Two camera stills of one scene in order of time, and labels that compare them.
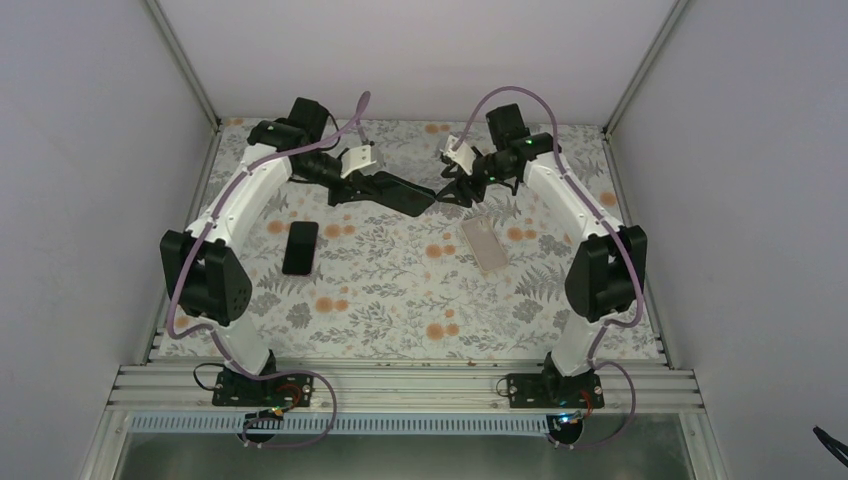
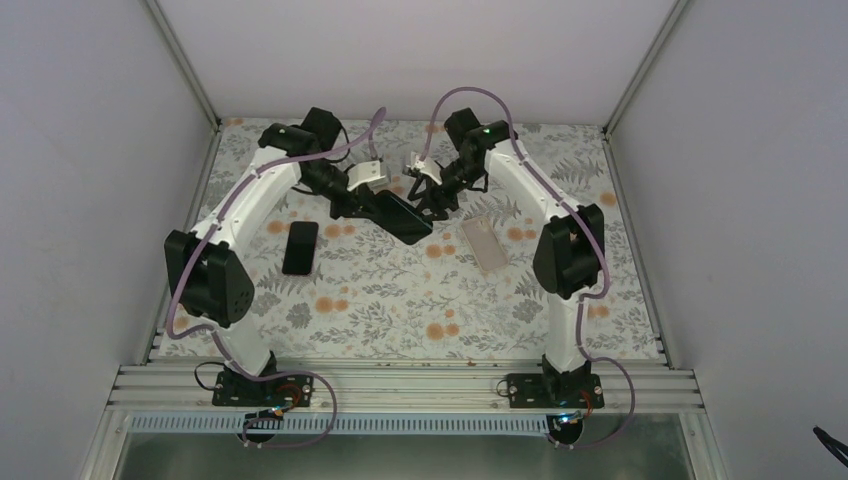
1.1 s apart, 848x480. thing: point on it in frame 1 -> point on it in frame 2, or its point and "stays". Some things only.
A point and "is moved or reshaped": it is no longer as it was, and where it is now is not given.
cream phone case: x=485 y=243 stays
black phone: x=410 y=198 is moved or reshaped
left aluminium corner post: x=184 y=64 stays
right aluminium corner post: x=644 y=70 stays
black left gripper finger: x=341 y=195 -> x=346 y=208
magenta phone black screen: x=300 y=249 stays
